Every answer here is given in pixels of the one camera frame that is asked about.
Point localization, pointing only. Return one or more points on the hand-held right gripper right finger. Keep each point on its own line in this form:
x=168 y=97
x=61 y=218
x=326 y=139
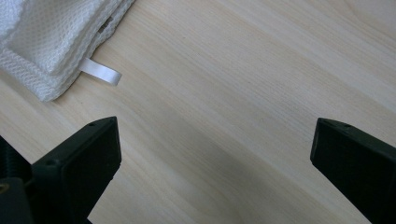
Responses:
x=358 y=168

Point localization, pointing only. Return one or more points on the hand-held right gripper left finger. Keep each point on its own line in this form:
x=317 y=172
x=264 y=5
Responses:
x=81 y=168

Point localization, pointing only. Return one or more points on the white mesh laundry bag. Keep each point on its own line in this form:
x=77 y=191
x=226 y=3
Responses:
x=46 y=40

